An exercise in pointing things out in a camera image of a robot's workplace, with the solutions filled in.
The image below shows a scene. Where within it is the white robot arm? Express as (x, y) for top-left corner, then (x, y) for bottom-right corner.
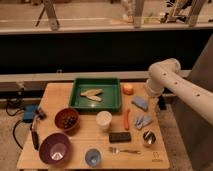
(145, 58), (213, 125)

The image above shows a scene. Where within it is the brown bowl with dark fruit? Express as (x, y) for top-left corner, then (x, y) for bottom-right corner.
(54, 108), (79, 132)

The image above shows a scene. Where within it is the purple bowl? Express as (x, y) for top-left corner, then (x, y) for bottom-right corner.
(39, 133), (71, 165)

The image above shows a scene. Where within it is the green plastic tray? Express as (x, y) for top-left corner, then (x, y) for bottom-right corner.
(69, 78), (122, 112)

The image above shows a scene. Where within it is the pale wooden spatula piece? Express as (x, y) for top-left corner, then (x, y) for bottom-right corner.
(80, 89), (103, 102)

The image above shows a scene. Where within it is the white paper cup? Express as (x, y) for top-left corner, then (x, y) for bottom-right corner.
(96, 111), (112, 131)

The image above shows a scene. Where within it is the orange carrot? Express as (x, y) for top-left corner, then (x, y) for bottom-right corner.
(124, 109), (130, 130)

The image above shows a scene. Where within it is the blue crumpled cloth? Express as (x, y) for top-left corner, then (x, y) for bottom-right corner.
(134, 115), (153, 130)

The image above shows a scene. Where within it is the black rectangular block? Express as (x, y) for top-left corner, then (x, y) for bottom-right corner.
(109, 132), (131, 143)

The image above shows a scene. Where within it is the silver metal fork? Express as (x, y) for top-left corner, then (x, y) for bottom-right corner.
(108, 147), (141, 154)

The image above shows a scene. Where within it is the small metal cup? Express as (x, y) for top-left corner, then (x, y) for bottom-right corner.
(143, 131), (156, 147)

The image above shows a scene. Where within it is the blue plastic cup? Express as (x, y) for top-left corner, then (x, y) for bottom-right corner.
(85, 148), (101, 167)

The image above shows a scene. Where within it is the blue table clamp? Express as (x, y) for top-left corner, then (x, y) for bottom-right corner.
(22, 105), (46, 123)

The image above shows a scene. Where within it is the black handle tool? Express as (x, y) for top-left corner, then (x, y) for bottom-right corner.
(30, 120), (39, 150)

